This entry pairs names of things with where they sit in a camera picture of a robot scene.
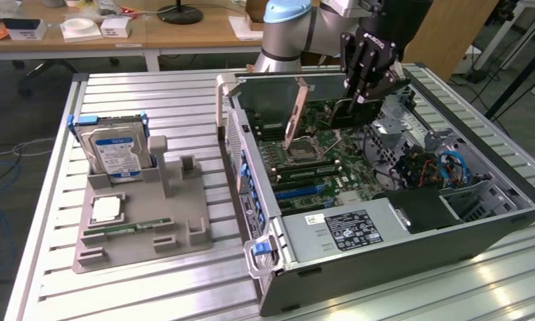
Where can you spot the white box dark lid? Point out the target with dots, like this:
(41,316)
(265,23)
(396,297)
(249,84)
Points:
(26,29)

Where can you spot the grey power supply unit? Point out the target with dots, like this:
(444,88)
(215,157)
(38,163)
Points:
(313,240)

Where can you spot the grey parts rack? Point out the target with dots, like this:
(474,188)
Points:
(161,214)

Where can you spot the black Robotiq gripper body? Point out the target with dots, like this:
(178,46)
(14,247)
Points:
(384,23)

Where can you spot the green RAM stick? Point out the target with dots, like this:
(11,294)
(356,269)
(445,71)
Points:
(125,228)

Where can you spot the perforated metal drive cage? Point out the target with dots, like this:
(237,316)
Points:
(390,133)

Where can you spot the black round lamp base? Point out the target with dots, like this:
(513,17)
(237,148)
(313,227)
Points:
(181,15)

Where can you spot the hard disk blue carrier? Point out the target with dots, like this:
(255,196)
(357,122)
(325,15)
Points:
(114,150)

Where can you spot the silver CPU chip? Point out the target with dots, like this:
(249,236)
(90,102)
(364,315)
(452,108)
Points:
(106,209)

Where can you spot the Nvidia graphics card metal bracket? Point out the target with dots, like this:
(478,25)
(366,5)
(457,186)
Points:
(321,113)

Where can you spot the black chassis intrusion switch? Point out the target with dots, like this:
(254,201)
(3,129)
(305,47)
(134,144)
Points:
(246,128)

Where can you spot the green Dell motherboard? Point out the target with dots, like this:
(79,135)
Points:
(344,160)

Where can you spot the black open PC case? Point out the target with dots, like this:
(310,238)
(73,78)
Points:
(384,271)

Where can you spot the grey metal disk bay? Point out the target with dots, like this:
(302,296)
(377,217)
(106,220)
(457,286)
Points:
(466,200)

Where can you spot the brown cardboard box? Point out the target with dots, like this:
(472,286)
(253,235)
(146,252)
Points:
(255,10)

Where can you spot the white drawer unit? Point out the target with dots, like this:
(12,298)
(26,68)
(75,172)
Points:
(469,60)

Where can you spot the black office chair base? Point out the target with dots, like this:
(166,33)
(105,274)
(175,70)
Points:
(41,72)

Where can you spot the white flat box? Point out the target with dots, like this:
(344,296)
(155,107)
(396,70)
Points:
(245,30)

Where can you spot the white paper label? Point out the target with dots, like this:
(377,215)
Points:
(127,45)

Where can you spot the silver chipset heat sink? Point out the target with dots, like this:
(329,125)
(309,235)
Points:
(350,197)

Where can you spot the blue expansion slot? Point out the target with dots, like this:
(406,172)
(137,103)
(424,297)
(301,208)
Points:
(297,193)

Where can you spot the installed RAM stick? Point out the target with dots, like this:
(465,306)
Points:
(308,172)

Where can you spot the black stand leg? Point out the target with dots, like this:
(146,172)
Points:
(513,73)

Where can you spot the plain white box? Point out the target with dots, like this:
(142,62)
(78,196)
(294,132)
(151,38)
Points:
(117,28)

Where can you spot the wooden cabinet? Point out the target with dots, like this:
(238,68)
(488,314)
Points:
(446,40)

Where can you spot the wooden desk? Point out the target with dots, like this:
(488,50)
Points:
(183,36)

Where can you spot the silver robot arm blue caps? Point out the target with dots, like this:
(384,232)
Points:
(290,33)

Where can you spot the CPU socket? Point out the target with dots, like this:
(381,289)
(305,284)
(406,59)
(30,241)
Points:
(305,152)

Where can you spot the white round holder box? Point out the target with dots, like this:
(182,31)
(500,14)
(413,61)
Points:
(82,30)

